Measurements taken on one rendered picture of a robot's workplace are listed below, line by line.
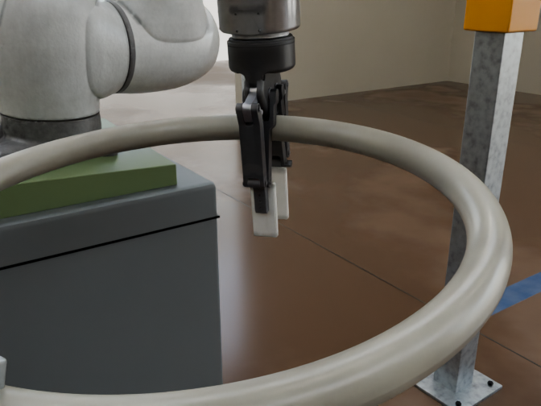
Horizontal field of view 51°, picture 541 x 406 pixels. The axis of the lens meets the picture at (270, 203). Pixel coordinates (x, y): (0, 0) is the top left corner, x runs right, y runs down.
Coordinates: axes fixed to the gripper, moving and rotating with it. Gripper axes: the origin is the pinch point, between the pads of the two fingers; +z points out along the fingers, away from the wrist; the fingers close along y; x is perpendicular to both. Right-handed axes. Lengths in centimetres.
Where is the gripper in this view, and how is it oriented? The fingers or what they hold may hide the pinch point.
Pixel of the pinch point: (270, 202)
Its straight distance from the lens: 71.0
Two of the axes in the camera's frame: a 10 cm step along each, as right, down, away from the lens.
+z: 0.5, 9.2, 4.0
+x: 9.6, 0.6, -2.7
